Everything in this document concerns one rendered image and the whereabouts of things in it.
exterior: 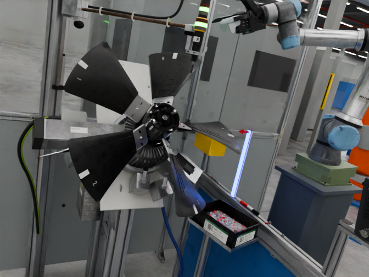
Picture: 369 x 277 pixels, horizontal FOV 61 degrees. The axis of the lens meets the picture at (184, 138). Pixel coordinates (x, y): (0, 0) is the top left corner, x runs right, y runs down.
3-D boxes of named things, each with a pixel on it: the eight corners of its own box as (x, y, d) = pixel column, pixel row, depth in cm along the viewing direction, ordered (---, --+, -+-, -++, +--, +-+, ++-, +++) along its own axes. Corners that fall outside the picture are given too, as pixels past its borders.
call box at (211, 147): (193, 147, 173) (196, 129, 171) (208, 148, 178) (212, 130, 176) (207, 158, 160) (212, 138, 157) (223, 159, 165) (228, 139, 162)
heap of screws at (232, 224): (195, 221, 128) (197, 213, 127) (217, 214, 137) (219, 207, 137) (230, 247, 115) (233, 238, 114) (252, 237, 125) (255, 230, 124)
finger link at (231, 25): (226, 35, 120) (242, 30, 125) (224, 20, 118) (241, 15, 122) (221, 35, 123) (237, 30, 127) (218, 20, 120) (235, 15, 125)
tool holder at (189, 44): (177, 50, 114) (182, 22, 111) (186, 53, 120) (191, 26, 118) (199, 55, 110) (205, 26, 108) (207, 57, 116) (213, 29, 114)
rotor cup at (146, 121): (128, 117, 119) (140, 102, 109) (160, 110, 127) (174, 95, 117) (142, 152, 117) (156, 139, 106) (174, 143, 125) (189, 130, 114)
